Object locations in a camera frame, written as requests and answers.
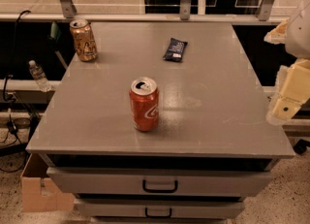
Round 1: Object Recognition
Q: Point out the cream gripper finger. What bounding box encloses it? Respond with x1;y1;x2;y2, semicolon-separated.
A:
263;19;289;45
266;58;310;125

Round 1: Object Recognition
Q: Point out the red coke can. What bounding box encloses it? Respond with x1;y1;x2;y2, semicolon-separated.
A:
129;77;159;132

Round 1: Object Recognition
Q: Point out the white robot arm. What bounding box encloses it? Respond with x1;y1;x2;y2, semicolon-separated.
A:
264;0;310;125

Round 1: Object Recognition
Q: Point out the gold soda can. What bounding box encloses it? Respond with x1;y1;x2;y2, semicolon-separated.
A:
70;19;98;62

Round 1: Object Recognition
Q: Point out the grey drawer cabinet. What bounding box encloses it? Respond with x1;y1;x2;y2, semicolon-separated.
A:
28;22;294;224

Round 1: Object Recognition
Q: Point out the dark blue snack bag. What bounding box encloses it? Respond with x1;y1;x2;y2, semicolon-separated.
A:
163;38;188;62

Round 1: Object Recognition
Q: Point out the lower grey drawer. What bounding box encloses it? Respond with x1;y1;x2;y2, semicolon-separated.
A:
75;199;244;219

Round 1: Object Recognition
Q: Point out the grey drawer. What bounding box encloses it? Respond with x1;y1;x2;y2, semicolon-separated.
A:
75;199;244;219
47;167;272;197

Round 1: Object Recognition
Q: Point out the clear plastic water bottle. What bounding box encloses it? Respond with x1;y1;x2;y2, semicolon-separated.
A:
28;60;51;92

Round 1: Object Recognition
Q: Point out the upper grey drawer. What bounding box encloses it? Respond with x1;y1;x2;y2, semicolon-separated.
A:
47;167;272;197

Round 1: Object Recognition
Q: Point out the brown cardboard box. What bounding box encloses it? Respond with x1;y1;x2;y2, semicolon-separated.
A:
20;154;75;212

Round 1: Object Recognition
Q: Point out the green handled tool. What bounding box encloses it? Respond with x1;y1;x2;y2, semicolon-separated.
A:
47;21;68;70

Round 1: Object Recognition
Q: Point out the black cable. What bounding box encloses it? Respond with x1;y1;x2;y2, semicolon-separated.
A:
1;9;32;103

